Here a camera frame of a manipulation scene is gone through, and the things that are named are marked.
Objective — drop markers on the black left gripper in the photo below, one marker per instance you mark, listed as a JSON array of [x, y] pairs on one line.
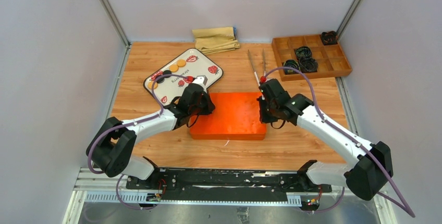
[[210, 107]]

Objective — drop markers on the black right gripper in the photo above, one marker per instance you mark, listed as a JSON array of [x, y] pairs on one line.
[[264, 118]]

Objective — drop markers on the white strawberry tray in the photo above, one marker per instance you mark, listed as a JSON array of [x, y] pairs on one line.
[[198, 64]]

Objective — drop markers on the metal tongs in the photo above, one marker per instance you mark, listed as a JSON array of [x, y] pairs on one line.
[[260, 77]]

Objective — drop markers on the orange box lid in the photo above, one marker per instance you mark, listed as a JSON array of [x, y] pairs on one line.
[[233, 111]]

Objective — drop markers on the orange compartment cookie box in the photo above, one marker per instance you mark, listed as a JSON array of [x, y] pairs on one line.
[[211, 134]]

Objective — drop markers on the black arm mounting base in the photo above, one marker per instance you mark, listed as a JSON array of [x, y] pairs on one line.
[[222, 185]]

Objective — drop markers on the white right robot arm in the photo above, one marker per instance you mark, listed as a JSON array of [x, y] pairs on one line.
[[367, 166]]

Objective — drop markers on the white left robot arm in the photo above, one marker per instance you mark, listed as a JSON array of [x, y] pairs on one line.
[[110, 152]]

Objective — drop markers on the round yellow cookie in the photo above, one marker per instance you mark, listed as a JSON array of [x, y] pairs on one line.
[[173, 68], [181, 63], [152, 85]]

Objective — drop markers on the wooden compartment organizer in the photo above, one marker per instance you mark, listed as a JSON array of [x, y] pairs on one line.
[[332, 61]]

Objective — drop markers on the folded yellow cloth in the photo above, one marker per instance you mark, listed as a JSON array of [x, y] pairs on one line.
[[216, 40]]

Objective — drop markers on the dark rolled item in corner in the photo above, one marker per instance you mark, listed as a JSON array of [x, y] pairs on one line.
[[329, 38]]

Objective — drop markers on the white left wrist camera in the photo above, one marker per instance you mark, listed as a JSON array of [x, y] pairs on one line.
[[201, 80]]

